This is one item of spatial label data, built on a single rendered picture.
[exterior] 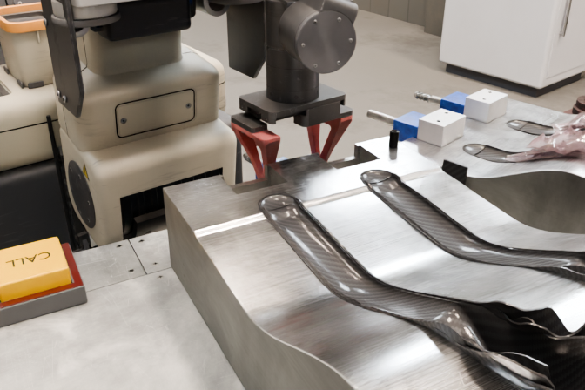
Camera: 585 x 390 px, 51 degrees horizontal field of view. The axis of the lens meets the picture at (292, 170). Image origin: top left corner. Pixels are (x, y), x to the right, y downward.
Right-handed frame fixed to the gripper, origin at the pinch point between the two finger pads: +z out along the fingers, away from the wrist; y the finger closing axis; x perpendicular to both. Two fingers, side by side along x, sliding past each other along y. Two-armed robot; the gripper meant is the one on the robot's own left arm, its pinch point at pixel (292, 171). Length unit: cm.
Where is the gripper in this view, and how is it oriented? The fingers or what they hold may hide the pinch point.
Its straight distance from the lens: 71.1
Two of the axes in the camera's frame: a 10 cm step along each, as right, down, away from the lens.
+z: 0.0, 9.0, 4.4
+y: 8.0, -2.6, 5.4
